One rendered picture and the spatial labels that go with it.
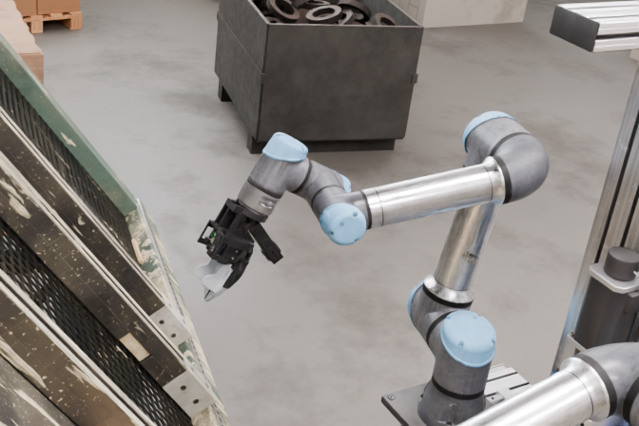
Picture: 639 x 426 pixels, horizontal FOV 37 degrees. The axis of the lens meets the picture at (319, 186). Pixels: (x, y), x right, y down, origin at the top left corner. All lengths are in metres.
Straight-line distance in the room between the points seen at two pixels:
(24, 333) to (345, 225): 0.59
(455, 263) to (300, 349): 2.04
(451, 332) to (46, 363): 0.87
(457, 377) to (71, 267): 0.82
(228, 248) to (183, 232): 2.94
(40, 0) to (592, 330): 6.10
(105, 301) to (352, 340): 2.21
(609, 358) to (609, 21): 0.47
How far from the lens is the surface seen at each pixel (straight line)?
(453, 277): 2.07
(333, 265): 4.62
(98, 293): 2.03
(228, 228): 1.84
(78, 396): 1.57
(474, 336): 2.02
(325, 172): 1.84
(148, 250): 2.85
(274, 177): 1.80
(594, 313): 1.82
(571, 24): 1.45
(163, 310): 2.40
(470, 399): 2.07
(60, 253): 1.96
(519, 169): 1.84
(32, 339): 1.49
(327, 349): 4.05
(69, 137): 2.93
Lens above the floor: 2.37
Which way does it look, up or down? 26 degrees down
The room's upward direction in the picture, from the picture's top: 8 degrees clockwise
